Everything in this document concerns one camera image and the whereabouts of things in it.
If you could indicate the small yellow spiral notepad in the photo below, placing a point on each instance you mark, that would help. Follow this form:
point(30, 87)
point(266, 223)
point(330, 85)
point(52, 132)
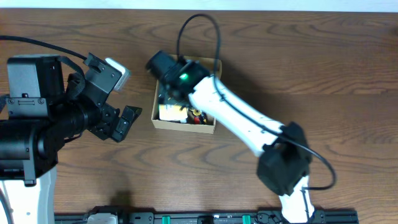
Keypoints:
point(172, 112)

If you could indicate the cardboard box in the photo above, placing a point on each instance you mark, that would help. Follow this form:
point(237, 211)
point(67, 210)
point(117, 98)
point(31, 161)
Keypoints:
point(183, 126)

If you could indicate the correction tape dispenser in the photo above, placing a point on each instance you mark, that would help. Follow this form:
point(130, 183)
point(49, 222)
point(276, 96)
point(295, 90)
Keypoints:
point(202, 115)

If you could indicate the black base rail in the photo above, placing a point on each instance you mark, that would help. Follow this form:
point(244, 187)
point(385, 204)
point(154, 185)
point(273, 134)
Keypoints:
point(111, 214)

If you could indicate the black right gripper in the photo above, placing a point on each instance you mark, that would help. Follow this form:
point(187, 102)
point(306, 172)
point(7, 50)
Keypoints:
point(170, 94)

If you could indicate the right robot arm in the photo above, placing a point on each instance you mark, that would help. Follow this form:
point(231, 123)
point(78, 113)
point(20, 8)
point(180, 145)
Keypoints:
point(282, 150)

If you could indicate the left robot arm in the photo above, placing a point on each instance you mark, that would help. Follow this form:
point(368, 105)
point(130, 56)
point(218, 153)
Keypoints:
point(52, 101)

